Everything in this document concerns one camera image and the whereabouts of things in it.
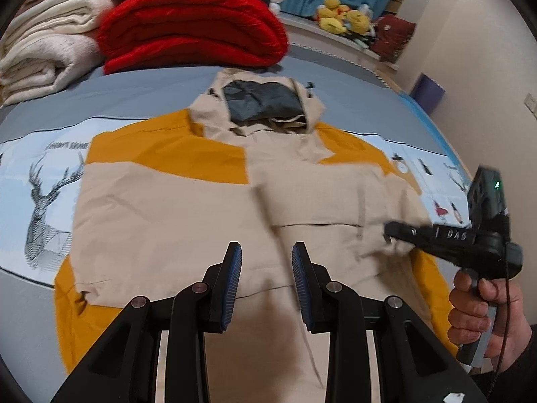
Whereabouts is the beige and yellow hooded jacket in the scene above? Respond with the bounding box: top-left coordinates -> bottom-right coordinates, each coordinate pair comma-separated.
54,67 -> 462,403

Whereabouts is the purple box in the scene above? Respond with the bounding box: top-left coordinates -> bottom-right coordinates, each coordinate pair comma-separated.
409,73 -> 446,115

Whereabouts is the dark red cushion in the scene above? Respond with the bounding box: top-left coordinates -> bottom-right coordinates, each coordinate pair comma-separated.
371,14 -> 417,63

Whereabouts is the white window ledge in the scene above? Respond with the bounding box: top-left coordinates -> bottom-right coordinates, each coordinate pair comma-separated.
277,12 -> 400,70

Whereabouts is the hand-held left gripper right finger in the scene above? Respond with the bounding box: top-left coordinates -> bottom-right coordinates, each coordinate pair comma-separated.
291,241 -> 491,403

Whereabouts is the person's right hand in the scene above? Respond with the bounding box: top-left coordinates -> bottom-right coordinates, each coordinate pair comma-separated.
448,269 -> 534,375

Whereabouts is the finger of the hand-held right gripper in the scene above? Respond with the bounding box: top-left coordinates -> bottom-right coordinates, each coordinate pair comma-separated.
384,220 -> 438,258

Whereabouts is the white fleece folded blanket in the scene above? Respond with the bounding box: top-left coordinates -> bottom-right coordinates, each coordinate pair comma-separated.
0,29 -> 106,106

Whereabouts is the grey printed bed sheet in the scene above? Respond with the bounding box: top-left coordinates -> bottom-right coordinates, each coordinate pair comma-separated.
0,42 -> 477,403

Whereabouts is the cream folded blanket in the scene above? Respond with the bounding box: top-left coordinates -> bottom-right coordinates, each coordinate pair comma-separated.
14,0 -> 116,36

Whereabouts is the red folded quilt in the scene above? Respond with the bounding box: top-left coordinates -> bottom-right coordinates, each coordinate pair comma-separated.
97,0 -> 290,75

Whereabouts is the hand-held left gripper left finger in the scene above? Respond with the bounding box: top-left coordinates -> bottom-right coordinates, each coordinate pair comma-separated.
50,241 -> 243,403

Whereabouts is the yellow plush toy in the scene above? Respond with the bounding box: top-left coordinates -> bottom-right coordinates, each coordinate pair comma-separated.
346,7 -> 375,37
314,0 -> 351,35

